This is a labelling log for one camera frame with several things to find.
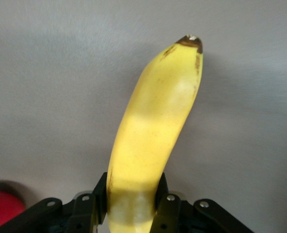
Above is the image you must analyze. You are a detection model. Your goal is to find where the red pomegranate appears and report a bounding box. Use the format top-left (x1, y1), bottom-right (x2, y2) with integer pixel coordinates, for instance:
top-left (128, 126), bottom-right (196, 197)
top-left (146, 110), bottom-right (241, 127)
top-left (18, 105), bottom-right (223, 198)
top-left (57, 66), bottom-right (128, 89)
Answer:
top-left (0, 189), bottom-right (26, 233)

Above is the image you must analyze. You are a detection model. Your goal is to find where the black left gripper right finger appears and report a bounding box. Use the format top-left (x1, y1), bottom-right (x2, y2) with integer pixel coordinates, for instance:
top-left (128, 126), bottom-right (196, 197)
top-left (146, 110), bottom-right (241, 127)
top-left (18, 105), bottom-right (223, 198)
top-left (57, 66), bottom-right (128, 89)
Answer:
top-left (150, 172), bottom-right (255, 233)

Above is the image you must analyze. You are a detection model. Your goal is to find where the yellow banana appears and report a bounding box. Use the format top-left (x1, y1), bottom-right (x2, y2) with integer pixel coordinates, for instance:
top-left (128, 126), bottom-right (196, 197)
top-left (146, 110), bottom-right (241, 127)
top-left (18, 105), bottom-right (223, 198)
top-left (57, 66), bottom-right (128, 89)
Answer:
top-left (106, 35), bottom-right (204, 233)

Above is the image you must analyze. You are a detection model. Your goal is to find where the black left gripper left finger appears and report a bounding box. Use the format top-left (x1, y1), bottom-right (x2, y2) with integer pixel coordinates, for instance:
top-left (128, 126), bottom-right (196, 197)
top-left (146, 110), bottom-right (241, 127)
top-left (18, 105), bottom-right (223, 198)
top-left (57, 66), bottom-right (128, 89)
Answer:
top-left (0, 171), bottom-right (108, 233)

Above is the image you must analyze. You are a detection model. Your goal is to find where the brown table mat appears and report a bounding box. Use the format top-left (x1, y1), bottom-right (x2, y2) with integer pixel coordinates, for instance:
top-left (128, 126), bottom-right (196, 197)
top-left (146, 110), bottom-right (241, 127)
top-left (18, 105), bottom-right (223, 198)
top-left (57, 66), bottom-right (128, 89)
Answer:
top-left (0, 0), bottom-right (287, 233)

